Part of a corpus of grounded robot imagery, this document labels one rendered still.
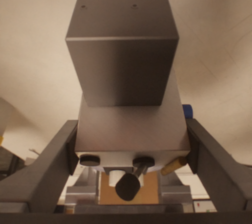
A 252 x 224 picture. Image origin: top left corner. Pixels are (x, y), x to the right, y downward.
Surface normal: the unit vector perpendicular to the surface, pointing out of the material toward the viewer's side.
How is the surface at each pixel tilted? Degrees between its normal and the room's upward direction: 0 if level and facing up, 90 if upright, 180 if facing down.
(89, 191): 90
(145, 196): 90
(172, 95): 90
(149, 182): 90
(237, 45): 0
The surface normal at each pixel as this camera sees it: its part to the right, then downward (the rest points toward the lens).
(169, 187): -0.01, -0.57
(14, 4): 0.00, 0.82
